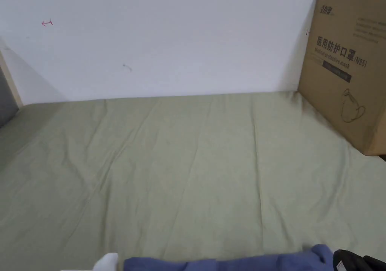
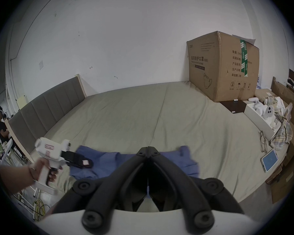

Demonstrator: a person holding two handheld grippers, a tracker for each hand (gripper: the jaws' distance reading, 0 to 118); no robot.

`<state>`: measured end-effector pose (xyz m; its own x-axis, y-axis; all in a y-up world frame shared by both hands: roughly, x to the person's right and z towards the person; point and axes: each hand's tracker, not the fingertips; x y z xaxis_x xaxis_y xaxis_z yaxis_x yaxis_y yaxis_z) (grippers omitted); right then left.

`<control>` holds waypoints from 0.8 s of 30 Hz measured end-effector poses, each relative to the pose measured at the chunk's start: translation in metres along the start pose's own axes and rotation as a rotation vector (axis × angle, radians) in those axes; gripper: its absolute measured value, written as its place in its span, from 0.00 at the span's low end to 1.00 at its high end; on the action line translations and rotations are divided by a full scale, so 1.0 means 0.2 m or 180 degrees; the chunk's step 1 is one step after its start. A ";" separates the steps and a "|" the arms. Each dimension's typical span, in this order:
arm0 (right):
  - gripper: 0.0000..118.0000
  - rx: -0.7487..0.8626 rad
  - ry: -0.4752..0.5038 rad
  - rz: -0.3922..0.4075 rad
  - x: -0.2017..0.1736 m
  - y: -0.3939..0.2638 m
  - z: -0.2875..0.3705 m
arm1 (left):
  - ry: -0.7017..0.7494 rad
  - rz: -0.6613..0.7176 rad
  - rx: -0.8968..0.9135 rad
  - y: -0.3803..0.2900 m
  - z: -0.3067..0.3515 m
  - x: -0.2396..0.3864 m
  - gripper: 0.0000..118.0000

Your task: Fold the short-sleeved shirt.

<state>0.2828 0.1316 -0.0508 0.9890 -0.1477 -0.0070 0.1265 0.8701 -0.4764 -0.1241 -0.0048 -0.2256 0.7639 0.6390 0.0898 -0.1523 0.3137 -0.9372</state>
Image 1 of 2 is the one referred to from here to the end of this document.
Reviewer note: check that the brown cardboard carton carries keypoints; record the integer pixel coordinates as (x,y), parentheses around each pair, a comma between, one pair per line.
(346,81)

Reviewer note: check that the grey padded headboard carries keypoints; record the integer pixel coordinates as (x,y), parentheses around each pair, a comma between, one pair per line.
(6,102)

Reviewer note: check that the dark blue garment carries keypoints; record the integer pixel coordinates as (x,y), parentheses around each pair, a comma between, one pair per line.
(229,265)

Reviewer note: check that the bed with pale green sheet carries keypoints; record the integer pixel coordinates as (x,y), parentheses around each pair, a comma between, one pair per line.
(187,168)

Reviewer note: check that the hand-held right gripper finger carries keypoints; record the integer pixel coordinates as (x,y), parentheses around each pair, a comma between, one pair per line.
(352,260)

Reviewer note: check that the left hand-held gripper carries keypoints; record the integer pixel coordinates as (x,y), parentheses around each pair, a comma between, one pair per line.
(107,263)

